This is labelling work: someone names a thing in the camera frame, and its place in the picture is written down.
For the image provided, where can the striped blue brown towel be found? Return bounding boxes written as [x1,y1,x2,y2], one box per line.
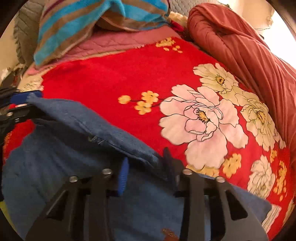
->
[34,0,171,68]

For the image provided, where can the grey quilted pillow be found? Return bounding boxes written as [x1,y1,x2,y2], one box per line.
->
[14,0,47,67]

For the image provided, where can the pink quilted cover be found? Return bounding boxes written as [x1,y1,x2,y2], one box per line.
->
[26,26,181,75]

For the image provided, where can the red floral blanket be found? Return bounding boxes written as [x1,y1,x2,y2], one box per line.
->
[4,37,295,240]

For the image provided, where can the blue denim pants lace hem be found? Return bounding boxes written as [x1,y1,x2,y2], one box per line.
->
[1,95,271,240]

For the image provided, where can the rust red rolled comforter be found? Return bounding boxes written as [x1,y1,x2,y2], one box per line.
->
[188,4,295,164]

